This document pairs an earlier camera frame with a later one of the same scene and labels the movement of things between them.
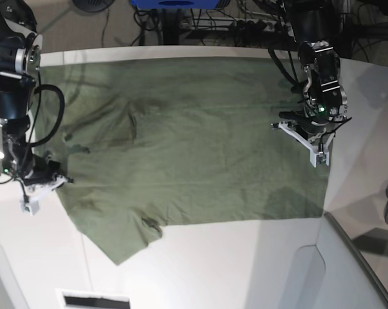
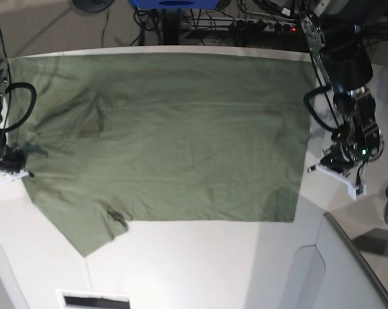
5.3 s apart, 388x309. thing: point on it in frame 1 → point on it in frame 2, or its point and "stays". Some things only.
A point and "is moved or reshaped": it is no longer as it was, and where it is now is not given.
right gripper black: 305,127 → 340,156
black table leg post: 170,24 stays
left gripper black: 42,170 → 12,160
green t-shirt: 148,141 is moved or reshaped
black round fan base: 93,5 stays
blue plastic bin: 175,4 stays
